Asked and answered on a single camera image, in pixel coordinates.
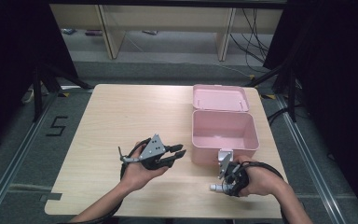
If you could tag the metal floor rail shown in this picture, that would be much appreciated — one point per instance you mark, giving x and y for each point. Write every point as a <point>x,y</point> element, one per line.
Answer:
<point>307,161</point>
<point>15,155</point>

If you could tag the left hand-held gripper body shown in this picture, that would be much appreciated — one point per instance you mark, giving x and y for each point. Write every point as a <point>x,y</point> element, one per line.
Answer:
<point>151,152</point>

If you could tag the dark curtain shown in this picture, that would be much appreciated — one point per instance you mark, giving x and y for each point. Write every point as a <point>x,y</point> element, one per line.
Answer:
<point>338,62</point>
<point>9,46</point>

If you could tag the purple flat item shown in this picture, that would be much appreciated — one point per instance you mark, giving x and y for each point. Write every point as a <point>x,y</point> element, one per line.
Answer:
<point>93,32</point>

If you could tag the person's left hand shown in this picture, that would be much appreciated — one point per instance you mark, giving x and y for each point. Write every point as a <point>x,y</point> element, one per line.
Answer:
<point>140,177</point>

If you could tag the pink medicine box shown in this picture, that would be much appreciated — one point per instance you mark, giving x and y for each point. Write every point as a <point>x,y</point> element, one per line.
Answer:
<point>223,129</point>

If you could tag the grey tape strip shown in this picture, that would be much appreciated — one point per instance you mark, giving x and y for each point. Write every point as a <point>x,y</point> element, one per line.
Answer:
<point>51,197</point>

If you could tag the small grey item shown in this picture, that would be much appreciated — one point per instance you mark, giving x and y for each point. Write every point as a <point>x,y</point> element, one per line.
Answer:
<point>150,32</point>
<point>68,31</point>

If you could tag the person's right hand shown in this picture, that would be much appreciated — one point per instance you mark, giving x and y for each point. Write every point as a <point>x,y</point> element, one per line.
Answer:
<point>261,183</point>

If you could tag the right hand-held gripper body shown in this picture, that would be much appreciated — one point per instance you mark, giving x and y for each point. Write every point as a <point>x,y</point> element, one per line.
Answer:
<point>236,182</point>

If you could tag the black metal stand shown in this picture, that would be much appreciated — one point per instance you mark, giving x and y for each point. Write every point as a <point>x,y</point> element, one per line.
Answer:
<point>38,93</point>
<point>292,93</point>

